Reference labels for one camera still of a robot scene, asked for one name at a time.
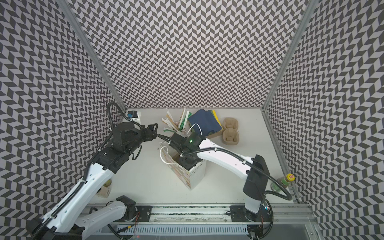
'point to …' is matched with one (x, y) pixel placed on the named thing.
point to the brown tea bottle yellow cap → (284, 181)
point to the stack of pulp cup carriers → (230, 135)
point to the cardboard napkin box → (220, 133)
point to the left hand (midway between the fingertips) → (151, 126)
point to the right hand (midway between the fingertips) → (192, 167)
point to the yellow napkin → (215, 114)
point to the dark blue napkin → (207, 121)
